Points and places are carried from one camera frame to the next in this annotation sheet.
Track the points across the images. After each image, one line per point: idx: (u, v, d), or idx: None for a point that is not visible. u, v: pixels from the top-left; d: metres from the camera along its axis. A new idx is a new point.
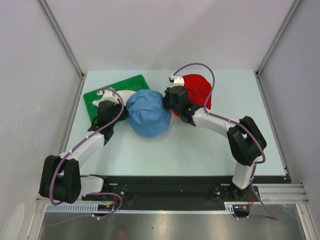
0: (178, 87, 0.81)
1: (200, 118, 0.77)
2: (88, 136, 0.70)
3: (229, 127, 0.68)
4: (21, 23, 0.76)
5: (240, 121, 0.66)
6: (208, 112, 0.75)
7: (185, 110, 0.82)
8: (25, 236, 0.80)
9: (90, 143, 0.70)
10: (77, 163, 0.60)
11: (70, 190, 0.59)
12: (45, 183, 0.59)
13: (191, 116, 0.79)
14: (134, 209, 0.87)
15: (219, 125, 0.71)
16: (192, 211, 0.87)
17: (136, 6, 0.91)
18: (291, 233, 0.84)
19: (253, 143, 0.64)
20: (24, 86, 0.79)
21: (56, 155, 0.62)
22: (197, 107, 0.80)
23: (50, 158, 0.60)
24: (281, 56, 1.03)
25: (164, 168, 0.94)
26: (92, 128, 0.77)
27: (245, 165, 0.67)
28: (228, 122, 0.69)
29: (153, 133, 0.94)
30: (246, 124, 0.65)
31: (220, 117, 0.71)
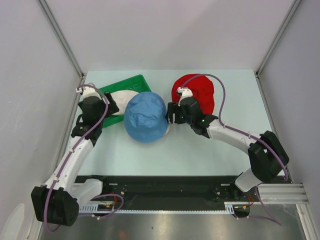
0: (189, 98, 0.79)
1: (215, 131, 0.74)
2: (72, 148, 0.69)
3: (249, 143, 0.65)
4: (20, 23, 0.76)
5: (261, 136, 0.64)
6: (224, 124, 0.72)
7: (198, 121, 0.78)
8: (25, 236, 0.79)
9: (76, 157, 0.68)
10: (66, 193, 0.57)
11: (65, 218, 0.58)
12: (40, 212, 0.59)
13: (206, 127, 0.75)
14: (134, 209, 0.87)
15: (238, 139, 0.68)
16: (192, 211, 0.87)
17: (136, 6, 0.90)
18: (291, 232, 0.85)
19: (274, 159, 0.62)
20: (24, 86, 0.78)
21: (42, 186, 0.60)
22: (211, 118, 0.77)
23: (36, 190, 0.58)
24: (281, 57, 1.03)
25: (164, 168, 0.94)
26: (76, 131, 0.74)
27: (264, 182, 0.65)
28: (247, 137, 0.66)
29: (145, 139, 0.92)
30: (267, 140, 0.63)
31: (239, 132, 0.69)
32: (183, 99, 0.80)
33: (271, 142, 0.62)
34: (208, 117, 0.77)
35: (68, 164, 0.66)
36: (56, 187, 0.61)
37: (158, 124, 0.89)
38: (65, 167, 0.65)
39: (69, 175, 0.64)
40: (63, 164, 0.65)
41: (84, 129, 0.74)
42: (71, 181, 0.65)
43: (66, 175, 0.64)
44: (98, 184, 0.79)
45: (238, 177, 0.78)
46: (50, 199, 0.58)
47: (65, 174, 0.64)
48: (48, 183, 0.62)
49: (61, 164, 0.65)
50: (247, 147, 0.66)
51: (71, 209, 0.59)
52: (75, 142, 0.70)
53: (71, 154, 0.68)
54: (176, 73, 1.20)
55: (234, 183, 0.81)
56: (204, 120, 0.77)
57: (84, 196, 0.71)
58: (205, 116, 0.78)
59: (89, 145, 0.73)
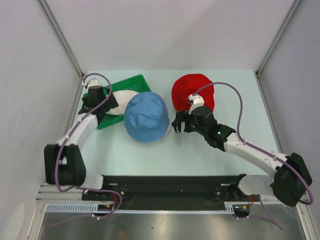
0: (204, 108, 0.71)
1: (234, 147, 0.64)
2: (81, 119, 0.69)
3: (274, 165, 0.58)
4: (20, 23, 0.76)
5: (288, 159, 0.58)
6: (245, 141, 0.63)
7: (213, 133, 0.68)
8: (25, 236, 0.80)
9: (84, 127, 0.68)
10: (77, 147, 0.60)
11: (76, 174, 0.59)
12: (50, 172, 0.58)
13: (223, 142, 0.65)
14: (134, 209, 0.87)
15: (262, 160, 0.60)
16: (191, 211, 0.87)
17: (136, 6, 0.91)
18: (290, 232, 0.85)
19: (297, 179, 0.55)
20: (24, 86, 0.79)
21: (54, 144, 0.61)
22: (229, 130, 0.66)
23: (49, 147, 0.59)
24: (281, 57, 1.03)
25: (164, 168, 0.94)
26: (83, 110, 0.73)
27: (289, 205, 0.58)
28: (273, 158, 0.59)
29: (145, 139, 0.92)
30: (294, 163, 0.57)
31: (262, 151, 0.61)
32: (196, 109, 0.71)
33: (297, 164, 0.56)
34: (224, 128, 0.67)
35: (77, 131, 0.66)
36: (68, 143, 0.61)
37: (158, 124, 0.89)
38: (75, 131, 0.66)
39: (78, 138, 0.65)
40: (72, 129, 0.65)
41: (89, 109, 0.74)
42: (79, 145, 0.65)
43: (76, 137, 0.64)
44: (99, 177, 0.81)
45: (243, 181, 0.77)
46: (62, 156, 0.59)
47: (76, 136, 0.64)
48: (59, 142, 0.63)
49: (72, 128, 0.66)
50: (272, 170, 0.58)
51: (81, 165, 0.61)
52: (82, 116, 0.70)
53: (80, 123, 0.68)
54: (176, 73, 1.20)
55: (237, 185, 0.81)
56: (220, 132, 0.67)
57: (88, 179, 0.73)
58: (220, 127, 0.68)
59: (95, 120, 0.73)
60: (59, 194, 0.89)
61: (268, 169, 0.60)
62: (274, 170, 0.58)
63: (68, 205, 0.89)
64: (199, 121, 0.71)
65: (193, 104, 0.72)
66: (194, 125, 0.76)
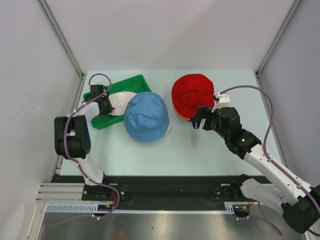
0: (230, 110, 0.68)
1: (257, 161, 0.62)
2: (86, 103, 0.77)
3: (297, 195, 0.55)
4: (20, 23, 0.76)
5: (312, 191, 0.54)
6: (270, 159, 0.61)
7: (236, 139, 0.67)
8: (25, 236, 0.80)
9: (88, 108, 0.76)
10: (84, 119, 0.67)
11: (84, 142, 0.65)
12: (59, 140, 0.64)
13: (246, 152, 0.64)
14: (135, 209, 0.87)
15: (284, 184, 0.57)
16: (192, 211, 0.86)
17: (136, 6, 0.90)
18: (290, 233, 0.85)
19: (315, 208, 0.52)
20: (24, 86, 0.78)
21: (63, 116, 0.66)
22: (253, 140, 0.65)
23: (59, 119, 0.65)
24: (281, 57, 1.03)
25: (163, 167, 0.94)
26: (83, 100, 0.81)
27: (296, 230, 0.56)
28: (296, 186, 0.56)
29: (145, 139, 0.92)
30: (316, 195, 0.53)
31: (287, 175, 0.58)
32: (222, 110, 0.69)
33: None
34: (248, 135, 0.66)
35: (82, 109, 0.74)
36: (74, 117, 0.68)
37: (158, 124, 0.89)
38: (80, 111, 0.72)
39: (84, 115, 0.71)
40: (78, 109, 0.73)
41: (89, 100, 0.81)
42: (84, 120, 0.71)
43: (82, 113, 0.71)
44: (100, 172, 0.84)
45: (247, 186, 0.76)
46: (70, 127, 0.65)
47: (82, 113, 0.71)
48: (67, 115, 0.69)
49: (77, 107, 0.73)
50: (292, 196, 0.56)
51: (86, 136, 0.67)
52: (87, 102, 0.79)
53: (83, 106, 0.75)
54: (176, 73, 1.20)
55: (241, 187, 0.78)
56: (245, 140, 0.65)
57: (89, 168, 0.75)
58: (244, 133, 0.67)
59: (96, 107, 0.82)
60: (59, 194, 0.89)
61: (287, 194, 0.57)
62: (294, 198, 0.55)
63: (67, 205, 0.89)
64: (225, 123, 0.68)
65: (217, 102, 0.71)
66: (215, 125, 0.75)
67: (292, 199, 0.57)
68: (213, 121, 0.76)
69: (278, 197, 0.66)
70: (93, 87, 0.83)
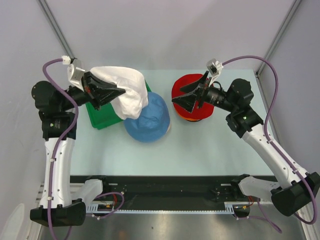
0: (246, 85, 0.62)
1: (256, 142, 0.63)
2: (53, 157, 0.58)
3: (292, 179, 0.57)
4: (19, 23, 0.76)
5: (307, 177, 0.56)
6: (270, 141, 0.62)
7: (237, 116, 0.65)
8: (25, 236, 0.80)
9: (61, 163, 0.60)
10: (67, 208, 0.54)
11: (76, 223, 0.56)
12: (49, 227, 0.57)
13: (247, 130, 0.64)
14: (134, 209, 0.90)
15: (280, 168, 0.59)
16: (191, 211, 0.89)
17: (137, 7, 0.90)
18: (290, 233, 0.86)
19: (307, 193, 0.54)
20: (24, 86, 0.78)
21: (40, 208, 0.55)
22: (254, 119, 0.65)
23: (35, 217, 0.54)
24: (281, 58, 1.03)
25: (163, 168, 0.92)
26: (48, 130, 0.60)
27: (284, 214, 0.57)
28: (292, 171, 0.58)
29: (145, 139, 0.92)
30: (311, 181, 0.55)
31: (285, 160, 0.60)
32: (237, 85, 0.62)
33: (313, 184, 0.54)
34: (251, 113, 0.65)
35: (56, 174, 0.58)
36: (53, 206, 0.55)
37: (159, 124, 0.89)
38: (55, 180, 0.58)
39: (62, 188, 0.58)
40: (50, 179, 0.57)
41: (56, 127, 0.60)
42: (67, 190, 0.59)
43: (59, 190, 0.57)
44: (98, 183, 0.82)
45: (244, 182, 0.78)
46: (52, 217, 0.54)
47: (58, 188, 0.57)
48: (42, 200, 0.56)
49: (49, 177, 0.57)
50: (286, 180, 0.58)
51: (77, 212, 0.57)
52: (53, 148, 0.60)
53: (54, 163, 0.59)
54: (176, 73, 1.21)
55: (238, 183, 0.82)
56: (246, 118, 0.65)
57: (88, 197, 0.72)
58: (248, 110, 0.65)
59: (68, 141, 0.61)
60: None
61: (281, 178, 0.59)
62: (288, 182, 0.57)
63: None
64: (234, 100, 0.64)
65: (215, 74, 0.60)
66: (218, 102, 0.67)
67: (285, 183, 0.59)
68: (214, 95, 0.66)
69: (270, 186, 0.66)
70: (43, 108, 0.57)
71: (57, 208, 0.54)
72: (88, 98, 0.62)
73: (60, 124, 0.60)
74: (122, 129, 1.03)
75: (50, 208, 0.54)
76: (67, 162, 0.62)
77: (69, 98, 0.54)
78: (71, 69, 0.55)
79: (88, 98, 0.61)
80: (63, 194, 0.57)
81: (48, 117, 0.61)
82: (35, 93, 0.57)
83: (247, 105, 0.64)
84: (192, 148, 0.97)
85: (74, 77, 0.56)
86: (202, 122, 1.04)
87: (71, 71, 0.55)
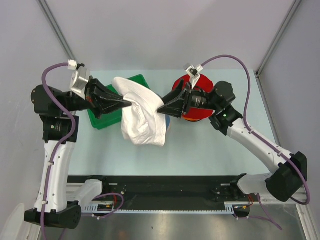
0: (228, 87, 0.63)
1: (239, 134, 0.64)
2: (51, 161, 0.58)
3: (278, 161, 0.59)
4: (19, 23, 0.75)
5: (292, 157, 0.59)
6: (251, 131, 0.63)
7: (218, 114, 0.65)
8: (25, 237, 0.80)
9: (58, 167, 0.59)
10: (59, 214, 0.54)
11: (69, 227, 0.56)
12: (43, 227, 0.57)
13: (228, 126, 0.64)
14: (134, 209, 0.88)
15: (265, 154, 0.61)
16: (192, 211, 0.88)
17: (137, 7, 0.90)
18: (290, 232, 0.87)
19: (295, 174, 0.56)
20: (24, 86, 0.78)
21: (34, 212, 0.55)
22: (235, 116, 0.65)
23: (30, 219, 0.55)
24: (281, 59, 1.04)
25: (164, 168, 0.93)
26: (49, 132, 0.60)
27: (282, 201, 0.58)
28: (277, 154, 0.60)
29: None
30: (297, 162, 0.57)
31: (268, 145, 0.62)
32: (220, 87, 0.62)
33: (300, 163, 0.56)
34: (231, 111, 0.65)
35: (52, 178, 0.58)
36: (47, 210, 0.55)
37: None
38: (51, 185, 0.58)
39: (58, 193, 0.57)
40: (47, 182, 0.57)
41: (57, 129, 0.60)
42: (63, 195, 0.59)
43: (54, 194, 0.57)
44: (98, 184, 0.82)
45: (242, 181, 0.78)
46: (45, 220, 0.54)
47: (53, 192, 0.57)
48: (37, 204, 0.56)
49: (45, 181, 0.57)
50: (273, 163, 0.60)
51: (70, 216, 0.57)
52: (52, 152, 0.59)
53: (51, 167, 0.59)
54: (176, 73, 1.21)
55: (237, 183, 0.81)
56: (227, 115, 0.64)
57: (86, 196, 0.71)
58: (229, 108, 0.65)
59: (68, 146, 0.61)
60: None
61: (269, 163, 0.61)
62: (275, 165, 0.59)
63: None
64: (217, 101, 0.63)
65: (194, 77, 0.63)
66: (203, 103, 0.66)
67: (273, 167, 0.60)
68: (198, 98, 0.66)
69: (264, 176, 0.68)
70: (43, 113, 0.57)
71: (50, 212, 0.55)
72: (89, 105, 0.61)
73: (61, 127, 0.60)
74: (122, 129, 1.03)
75: (44, 212, 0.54)
76: (65, 167, 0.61)
77: (66, 111, 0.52)
78: (74, 77, 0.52)
79: (89, 105, 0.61)
80: (57, 200, 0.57)
81: (49, 118, 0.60)
82: (35, 97, 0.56)
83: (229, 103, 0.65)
84: (192, 148, 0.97)
85: (76, 86, 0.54)
86: (202, 122, 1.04)
87: (73, 80, 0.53)
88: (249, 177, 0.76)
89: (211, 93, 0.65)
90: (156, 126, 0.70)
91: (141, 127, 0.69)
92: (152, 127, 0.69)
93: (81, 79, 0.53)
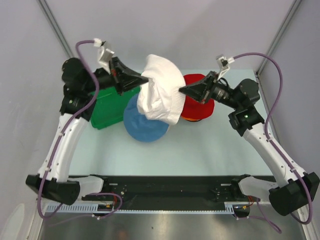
0: (255, 86, 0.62)
1: (256, 140, 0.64)
2: (62, 132, 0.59)
3: (288, 177, 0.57)
4: (19, 22, 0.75)
5: (305, 176, 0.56)
6: (269, 139, 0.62)
7: (239, 114, 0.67)
8: (25, 237, 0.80)
9: (67, 139, 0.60)
10: (60, 183, 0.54)
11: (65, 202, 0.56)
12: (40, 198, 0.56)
13: (247, 128, 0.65)
14: (134, 209, 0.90)
15: (278, 166, 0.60)
16: (192, 211, 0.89)
17: (137, 7, 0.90)
18: (290, 232, 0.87)
19: (303, 193, 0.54)
20: (24, 86, 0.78)
21: (36, 177, 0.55)
22: (256, 119, 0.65)
23: (29, 183, 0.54)
24: (281, 58, 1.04)
25: (165, 166, 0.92)
26: (66, 107, 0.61)
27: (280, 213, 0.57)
28: (289, 170, 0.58)
29: (146, 139, 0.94)
30: (308, 182, 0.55)
31: (283, 158, 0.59)
32: (246, 84, 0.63)
33: (311, 185, 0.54)
34: (253, 113, 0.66)
35: (60, 148, 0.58)
36: (48, 177, 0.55)
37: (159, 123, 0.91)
38: (57, 154, 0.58)
39: (61, 164, 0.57)
40: (53, 152, 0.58)
41: (74, 104, 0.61)
42: (65, 167, 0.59)
43: (58, 164, 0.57)
44: (99, 181, 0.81)
45: (245, 181, 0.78)
46: (44, 189, 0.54)
47: (58, 162, 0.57)
48: (40, 171, 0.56)
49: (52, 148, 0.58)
50: (283, 177, 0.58)
51: (69, 191, 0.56)
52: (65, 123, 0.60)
53: (61, 138, 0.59)
54: None
55: (239, 182, 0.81)
56: (248, 117, 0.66)
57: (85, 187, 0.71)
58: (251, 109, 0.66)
59: (81, 123, 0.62)
60: None
61: (279, 177, 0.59)
62: (285, 180, 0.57)
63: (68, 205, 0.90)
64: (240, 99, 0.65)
65: (224, 68, 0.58)
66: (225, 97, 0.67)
67: (282, 181, 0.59)
68: (221, 92, 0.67)
69: (269, 185, 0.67)
70: (69, 84, 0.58)
71: (50, 181, 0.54)
72: (111, 82, 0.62)
73: (78, 103, 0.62)
74: (123, 129, 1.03)
75: (45, 179, 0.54)
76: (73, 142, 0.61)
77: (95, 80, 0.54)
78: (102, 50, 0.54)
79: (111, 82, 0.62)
80: (59, 171, 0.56)
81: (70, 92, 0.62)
82: (65, 66, 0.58)
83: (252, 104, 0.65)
84: (192, 148, 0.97)
85: (102, 58, 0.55)
86: (202, 122, 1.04)
87: (101, 53, 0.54)
88: (249, 179, 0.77)
89: (236, 89, 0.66)
90: (170, 103, 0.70)
91: (154, 104, 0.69)
92: (166, 104, 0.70)
93: (107, 50, 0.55)
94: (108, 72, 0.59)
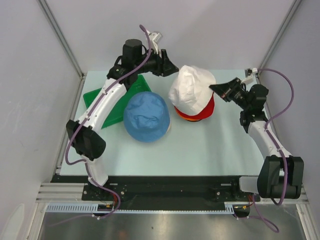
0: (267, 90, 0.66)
1: (254, 128, 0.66)
2: (105, 90, 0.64)
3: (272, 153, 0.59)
4: (20, 22, 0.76)
5: (289, 157, 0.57)
6: (266, 128, 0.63)
7: (248, 112, 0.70)
8: (25, 236, 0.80)
9: (109, 98, 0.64)
10: (94, 133, 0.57)
11: (91, 154, 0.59)
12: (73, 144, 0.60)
13: (250, 121, 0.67)
14: (134, 209, 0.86)
15: (266, 146, 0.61)
16: (192, 211, 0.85)
17: (137, 7, 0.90)
18: (291, 232, 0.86)
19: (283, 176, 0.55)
20: (25, 85, 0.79)
21: (76, 121, 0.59)
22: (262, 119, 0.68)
23: (70, 124, 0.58)
24: (280, 58, 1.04)
25: (164, 167, 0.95)
26: (112, 73, 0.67)
27: (260, 194, 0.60)
28: (276, 149, 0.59)
29: (145, 139, 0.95)
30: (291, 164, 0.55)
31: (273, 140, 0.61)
32: (257, 87, 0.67)
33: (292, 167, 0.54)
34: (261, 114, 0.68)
35: (101, 102, 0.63)
36: (86, 124, 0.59)
37: (158, 125, 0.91)
38: (97, 107, 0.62)
39: (99, 117, 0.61)
40: (96, 104, 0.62)
41: (120, 72, 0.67)
42: (102, 121, 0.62)
43: (96, 116, 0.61)
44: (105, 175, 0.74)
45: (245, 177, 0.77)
46: (78, 134, 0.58)
47: (96, 114, 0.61)
48: (80, 118, 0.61)
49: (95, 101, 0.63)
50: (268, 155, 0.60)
51: (98, 146, 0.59)
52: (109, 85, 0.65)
53: (103, 96, 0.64)
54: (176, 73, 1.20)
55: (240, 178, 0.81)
56: (255, 116, 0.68)
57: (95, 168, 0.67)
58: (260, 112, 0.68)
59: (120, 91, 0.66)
60: (59, 194, 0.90)
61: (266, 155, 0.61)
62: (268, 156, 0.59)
63: (68, 205, 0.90)
64: (250, 99, 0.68)
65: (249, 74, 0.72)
66: (241, 97, 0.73)
67: None
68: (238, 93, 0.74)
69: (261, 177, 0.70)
70: (127, 54, 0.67)
71: (87, 128, 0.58)
72: (155, 63, 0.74)
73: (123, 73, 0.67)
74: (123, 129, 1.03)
75: (82, 125, 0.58)
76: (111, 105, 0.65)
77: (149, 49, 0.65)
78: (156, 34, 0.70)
79: (155, 63, 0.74)
80: (95, 124, 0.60)
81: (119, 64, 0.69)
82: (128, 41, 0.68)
83: (261, 106, 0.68)
84: (191, 148, 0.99)
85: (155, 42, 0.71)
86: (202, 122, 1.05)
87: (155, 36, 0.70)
88: (248, 176, 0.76)
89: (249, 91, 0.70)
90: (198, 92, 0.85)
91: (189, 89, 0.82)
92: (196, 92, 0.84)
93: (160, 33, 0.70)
94: (156, 52, 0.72)
